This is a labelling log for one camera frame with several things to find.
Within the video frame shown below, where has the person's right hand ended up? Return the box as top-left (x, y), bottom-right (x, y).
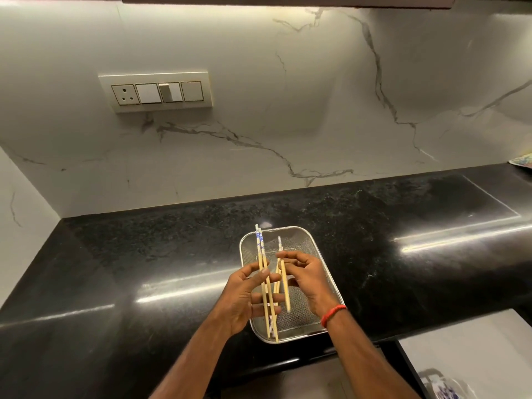
top-left (275, 250), bottom-right (344, 319)

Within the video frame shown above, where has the person's left hand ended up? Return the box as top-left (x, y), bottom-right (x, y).
top-left (214, 261), bottom-right (288, 337)

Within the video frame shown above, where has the metal mesh tray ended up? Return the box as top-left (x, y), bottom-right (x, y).
top-left (239, 226), bottom-right (333, 345)

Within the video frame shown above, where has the bundle of patterned chopsticks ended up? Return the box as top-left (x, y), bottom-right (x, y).
top-left (434, 380), bottom-right (462, 399)

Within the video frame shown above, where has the white drawer with brown front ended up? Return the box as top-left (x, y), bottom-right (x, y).
top-left (392, 308), bottom-right (532, 399)

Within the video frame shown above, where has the person's left forearm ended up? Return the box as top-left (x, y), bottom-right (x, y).
top-left (149, 318), bottom-right (233, 399)

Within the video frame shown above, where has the person's right forearm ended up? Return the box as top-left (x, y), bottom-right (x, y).
top-left (326, 313), bottom-right (421, 399)

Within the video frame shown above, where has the red wrist band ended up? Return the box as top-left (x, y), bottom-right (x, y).
top-left (320, 304), bottom-right (348, 329)

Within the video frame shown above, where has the white plastic cutlery box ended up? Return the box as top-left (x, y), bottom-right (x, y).
top-left (417, 367), bottom-right (479, 399)

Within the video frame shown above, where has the floral pillow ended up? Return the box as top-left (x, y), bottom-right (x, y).
top-left (508, 151), bottom-right (532, 171)

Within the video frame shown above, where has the beige wall switch panel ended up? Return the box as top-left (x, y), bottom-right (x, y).
top-left (98, 70), bottom-right (213, 115)

